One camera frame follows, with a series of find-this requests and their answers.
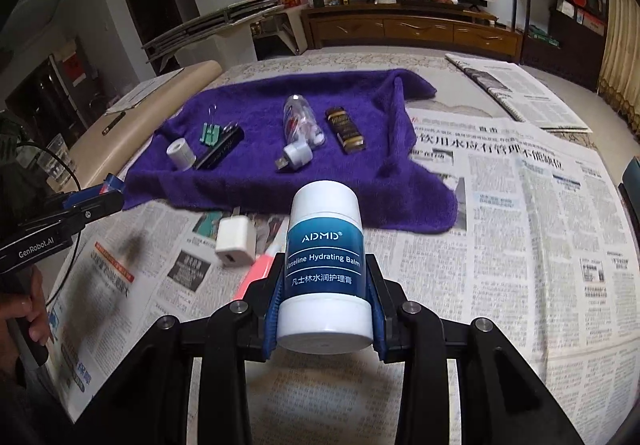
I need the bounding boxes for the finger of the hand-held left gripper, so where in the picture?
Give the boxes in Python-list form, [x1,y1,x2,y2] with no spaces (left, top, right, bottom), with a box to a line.
[47,174,126,208]
[19,190,126,238]

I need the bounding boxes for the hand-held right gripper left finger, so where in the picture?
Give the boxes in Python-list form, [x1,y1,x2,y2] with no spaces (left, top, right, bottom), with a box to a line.
[94,252,282,445]

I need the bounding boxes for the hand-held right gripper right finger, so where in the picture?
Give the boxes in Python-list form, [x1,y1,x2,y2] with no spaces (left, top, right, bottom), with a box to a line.
[365,252,587,445]

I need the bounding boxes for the white and blue balm stick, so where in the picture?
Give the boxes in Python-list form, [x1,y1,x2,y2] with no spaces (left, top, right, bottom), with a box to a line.
[276,178,375,356]

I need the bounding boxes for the white tape roll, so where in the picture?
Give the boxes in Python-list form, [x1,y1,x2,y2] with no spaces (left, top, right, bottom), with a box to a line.
[166,138,196,171]

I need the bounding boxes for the black tube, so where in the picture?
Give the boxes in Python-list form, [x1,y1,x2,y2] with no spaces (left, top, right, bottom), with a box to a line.
[192,126,246,171]

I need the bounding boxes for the green binder clip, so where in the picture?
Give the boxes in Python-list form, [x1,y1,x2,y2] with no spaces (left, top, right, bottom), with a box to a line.
[199,106,239,147]

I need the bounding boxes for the small white USB adapter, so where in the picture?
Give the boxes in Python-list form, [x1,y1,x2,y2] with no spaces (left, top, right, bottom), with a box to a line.
[276,142,314,174]

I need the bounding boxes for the black and gold lighter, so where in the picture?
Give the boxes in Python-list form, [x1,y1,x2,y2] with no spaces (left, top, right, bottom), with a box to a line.
[324,106,367,155]

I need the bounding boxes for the clear bottle with pink contents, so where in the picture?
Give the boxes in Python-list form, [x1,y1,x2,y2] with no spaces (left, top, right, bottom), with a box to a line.
[283,94,326,149]

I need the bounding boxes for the person's left hand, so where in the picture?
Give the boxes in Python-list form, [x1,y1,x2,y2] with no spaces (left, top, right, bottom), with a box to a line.
[0,269,52,378]

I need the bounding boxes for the clear drinking glass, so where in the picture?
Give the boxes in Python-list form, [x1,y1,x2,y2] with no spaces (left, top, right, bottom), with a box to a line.
[45,132,77,187]

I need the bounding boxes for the pink lip balm tube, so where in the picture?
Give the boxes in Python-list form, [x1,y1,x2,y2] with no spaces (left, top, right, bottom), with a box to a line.
[234,244,281,302]

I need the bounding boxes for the dark pen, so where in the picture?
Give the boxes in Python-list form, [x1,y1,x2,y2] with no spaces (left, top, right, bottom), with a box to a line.
[102,110,127,136]

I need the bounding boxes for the white charger adapter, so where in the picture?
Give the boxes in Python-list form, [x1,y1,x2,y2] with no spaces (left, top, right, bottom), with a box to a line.
[214,209,259,272]

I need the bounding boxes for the beige curved coffee table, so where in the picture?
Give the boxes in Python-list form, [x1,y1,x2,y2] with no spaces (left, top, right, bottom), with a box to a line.
[64,60,224,188]

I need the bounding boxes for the printed paper sheet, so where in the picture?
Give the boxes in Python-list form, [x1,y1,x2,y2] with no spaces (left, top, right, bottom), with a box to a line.
[104,67,187,115]

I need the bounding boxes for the large spread newspaper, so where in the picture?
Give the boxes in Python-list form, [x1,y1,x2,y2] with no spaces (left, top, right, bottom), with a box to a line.
[44,112,640,445]

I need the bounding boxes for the purple towel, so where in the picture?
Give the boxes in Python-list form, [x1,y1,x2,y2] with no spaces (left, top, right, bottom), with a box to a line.
[121,68,459,232]

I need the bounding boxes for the dark wooden door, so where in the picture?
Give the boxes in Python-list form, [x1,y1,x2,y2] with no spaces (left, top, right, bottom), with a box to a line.
[119,0,184,57]

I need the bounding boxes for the folded grey table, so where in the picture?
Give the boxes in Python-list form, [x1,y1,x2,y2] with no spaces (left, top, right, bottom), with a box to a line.
[141,0,287,64]

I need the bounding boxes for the beige curved side table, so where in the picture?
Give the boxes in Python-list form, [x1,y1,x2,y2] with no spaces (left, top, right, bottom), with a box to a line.
[249,5,309,62]

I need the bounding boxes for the folded newspaper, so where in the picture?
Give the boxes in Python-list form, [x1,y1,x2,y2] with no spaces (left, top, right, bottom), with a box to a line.
[444,52,592,132]

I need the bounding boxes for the blue cushioned chair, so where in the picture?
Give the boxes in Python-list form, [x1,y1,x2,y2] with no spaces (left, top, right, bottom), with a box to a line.
[617,154,640,248]

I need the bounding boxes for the wooden TV cabinet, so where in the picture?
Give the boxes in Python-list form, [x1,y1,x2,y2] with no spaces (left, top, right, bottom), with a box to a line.
[300,0,524,64]

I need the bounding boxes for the beige patterned curtain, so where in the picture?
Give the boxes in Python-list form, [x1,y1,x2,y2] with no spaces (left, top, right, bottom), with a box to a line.
[596,0,640,138]

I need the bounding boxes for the dark wooden display shelf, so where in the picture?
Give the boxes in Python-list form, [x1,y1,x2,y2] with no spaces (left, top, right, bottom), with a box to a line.
[510,0,609,94]

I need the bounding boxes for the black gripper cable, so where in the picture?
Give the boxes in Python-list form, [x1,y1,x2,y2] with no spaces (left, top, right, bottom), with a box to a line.
[14,139,85,308]

